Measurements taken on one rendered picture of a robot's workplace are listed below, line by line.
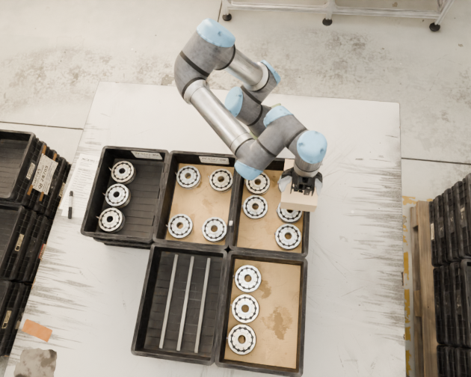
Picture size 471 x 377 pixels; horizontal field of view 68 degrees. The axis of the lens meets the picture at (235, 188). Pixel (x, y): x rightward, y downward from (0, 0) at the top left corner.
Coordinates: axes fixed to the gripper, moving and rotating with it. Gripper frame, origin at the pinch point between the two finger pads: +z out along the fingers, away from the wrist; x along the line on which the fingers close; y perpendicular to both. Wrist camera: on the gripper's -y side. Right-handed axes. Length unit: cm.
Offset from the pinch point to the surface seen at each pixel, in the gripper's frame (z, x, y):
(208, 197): 26.7, -36.4, 0.2
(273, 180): 26.8, -9.7, -10.5
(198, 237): 26.5, -37.8, 18.2
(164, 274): 27, -49, 35
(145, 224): 27, -62, 15
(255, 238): 26.5, -14.4, 15.6
